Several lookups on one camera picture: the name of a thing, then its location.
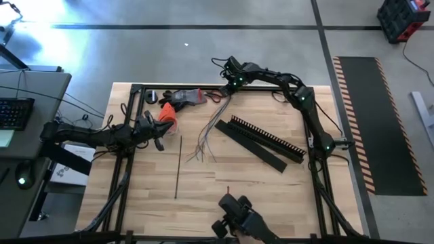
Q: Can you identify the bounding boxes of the clear safety glasses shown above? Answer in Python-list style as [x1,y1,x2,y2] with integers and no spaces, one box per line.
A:
[271,90,290,104]

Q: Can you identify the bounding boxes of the black hazard-striped floor mat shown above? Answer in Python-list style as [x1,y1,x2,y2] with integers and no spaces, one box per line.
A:
[332,56,429,197]

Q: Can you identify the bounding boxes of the orange tape dispenser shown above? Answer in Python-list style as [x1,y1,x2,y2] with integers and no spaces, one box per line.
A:
[157,101,180,135]

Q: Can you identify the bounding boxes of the black duct cover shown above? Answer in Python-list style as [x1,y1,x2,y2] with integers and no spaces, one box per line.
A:
[214,119,288,174]

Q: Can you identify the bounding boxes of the green sticky note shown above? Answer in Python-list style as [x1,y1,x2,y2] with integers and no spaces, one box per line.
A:
[0,129,15,148]

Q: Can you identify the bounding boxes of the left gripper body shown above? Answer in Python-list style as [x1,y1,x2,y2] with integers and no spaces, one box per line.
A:
[135,110,166,153]

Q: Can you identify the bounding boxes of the grey office desk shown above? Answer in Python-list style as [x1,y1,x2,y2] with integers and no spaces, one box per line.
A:
[0,69,73,238]

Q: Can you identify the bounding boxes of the grey metal beam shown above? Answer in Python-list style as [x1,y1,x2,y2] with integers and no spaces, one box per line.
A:
[410,90,434,150]

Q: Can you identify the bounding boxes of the black floor cable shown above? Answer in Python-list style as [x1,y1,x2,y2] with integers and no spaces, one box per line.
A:
[401,40,434,87]

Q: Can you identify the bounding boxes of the multicolour wire bundle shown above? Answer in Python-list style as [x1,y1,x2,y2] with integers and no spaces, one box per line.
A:
[185,94,233,163]

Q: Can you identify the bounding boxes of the black computer mouse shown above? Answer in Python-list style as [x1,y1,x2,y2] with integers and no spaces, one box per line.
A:
[14,159,35,190]

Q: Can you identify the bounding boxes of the black slotted cable duct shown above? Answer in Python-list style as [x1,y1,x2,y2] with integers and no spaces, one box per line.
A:
[227,115,307,165]

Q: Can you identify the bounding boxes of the black desk support bar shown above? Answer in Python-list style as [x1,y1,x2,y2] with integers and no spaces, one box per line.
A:
[39,140,93,176]

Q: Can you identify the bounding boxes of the black keyboard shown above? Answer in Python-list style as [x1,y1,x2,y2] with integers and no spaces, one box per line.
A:
[0,97,35,131]

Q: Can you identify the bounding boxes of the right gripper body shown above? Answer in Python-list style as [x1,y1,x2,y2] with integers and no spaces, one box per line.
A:
[222,56,252,89]

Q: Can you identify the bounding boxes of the black round disc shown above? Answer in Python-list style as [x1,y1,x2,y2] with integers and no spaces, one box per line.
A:
[144,89,159,104]

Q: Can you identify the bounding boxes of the red-handled scissors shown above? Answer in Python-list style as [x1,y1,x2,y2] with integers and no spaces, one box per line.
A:
[203,89,224,104]

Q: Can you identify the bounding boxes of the black zip tie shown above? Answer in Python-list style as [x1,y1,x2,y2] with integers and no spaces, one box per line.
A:
[174,135,183,200]

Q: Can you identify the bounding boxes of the white cardboard box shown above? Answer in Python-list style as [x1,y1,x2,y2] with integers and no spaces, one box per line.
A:
[50,144,96,186]

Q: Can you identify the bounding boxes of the black and red toolbox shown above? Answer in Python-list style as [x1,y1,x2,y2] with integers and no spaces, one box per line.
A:
[376,0,431,44]

